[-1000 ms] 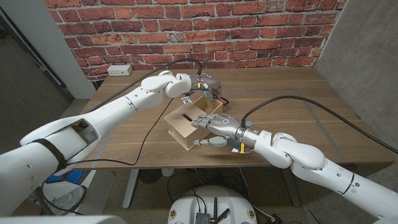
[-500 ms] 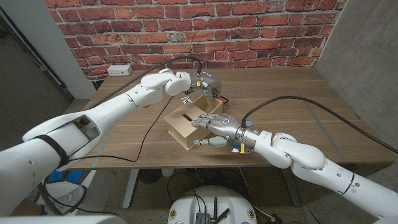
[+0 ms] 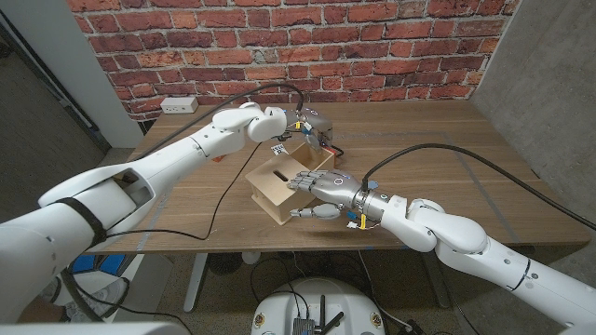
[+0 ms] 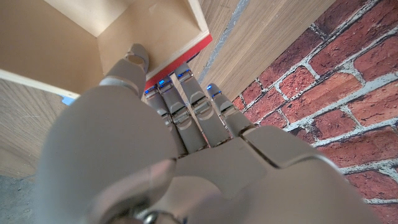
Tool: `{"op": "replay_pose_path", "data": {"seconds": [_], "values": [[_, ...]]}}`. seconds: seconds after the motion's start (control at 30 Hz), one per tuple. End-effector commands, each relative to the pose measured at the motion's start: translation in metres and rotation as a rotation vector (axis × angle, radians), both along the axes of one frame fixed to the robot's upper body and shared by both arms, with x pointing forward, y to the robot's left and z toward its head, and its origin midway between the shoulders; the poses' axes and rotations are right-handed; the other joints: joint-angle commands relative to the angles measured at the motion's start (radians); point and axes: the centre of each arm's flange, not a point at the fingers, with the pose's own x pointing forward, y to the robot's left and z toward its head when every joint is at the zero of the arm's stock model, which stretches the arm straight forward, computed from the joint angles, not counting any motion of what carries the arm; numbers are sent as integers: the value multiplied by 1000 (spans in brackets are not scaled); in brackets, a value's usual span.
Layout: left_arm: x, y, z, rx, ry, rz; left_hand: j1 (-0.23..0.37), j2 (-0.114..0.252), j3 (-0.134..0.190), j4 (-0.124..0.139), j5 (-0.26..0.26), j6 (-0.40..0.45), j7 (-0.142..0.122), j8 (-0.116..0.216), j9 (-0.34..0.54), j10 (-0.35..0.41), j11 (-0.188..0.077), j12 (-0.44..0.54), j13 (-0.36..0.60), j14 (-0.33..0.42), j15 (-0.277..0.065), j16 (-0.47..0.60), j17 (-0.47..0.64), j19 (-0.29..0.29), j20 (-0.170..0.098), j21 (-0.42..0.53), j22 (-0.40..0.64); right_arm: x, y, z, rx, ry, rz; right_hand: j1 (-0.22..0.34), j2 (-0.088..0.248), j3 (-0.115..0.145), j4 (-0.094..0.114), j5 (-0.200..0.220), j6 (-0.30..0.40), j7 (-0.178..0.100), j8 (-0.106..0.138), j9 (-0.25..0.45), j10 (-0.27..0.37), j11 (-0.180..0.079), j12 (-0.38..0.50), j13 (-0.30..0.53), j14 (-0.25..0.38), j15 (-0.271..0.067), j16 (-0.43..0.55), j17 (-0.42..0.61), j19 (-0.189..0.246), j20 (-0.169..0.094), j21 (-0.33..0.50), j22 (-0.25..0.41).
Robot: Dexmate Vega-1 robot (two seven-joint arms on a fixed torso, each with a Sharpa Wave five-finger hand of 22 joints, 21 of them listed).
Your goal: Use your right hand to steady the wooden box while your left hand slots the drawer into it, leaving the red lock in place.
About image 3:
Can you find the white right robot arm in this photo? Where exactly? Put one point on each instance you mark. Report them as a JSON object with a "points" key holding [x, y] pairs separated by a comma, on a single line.
{"points": [[465, 237]]}

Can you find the white robot base with antennas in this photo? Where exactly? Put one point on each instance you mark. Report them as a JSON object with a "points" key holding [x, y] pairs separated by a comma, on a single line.
{"points": [[274, 307]]}

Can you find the white table leg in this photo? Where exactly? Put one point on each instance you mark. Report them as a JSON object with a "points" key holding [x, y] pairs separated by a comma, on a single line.
{"points": [[440, 293], [194, 284]]}

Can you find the black power adapter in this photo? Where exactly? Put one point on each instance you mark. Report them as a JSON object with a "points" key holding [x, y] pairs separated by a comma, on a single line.
{"points": [[413, 327]]}

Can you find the grey sneaker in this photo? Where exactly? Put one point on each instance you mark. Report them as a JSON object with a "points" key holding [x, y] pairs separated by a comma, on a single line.
{"points": [[102, 298], [50, 291]]}

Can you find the wooden box with slot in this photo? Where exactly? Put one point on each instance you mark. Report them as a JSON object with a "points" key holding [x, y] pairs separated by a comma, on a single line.
{"points": [[270, 195]]}

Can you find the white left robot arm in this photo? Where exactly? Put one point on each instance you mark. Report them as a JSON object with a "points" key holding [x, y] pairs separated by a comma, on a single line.
{"points": [[177, 158]]}

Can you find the black round floor device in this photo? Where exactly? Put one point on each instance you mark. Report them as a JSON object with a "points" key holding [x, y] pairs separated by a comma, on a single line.
{"points": [[224, 263]]}

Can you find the white power outlet strip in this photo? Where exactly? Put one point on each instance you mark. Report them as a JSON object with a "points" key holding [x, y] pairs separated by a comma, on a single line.
{"points": [[179, 105]]}

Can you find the wooden drawer with red front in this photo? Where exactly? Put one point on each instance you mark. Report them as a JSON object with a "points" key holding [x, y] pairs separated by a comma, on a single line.
{"points": [[316, 158]]}

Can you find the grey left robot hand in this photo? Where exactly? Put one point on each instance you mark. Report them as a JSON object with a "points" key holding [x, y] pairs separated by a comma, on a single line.
{"points": [[319, 122]]}

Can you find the black and white tag card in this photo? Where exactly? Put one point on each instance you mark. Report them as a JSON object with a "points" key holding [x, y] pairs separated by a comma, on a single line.
{"points": [[279, 150]]}

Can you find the person's bare leg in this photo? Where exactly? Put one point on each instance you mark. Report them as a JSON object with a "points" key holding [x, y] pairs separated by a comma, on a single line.
{"points": [[39, 312]]}

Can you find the printed brick wall backdrop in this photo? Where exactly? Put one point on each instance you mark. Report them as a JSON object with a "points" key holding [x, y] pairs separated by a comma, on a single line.
{"points": [[396, 46]]}

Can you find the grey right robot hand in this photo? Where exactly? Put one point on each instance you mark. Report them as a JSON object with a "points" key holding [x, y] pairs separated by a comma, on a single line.
{"points": [[337, 186]]}

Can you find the white robot chest shell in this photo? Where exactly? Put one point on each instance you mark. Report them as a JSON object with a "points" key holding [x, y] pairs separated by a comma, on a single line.
{"points": [[93, 329]]}

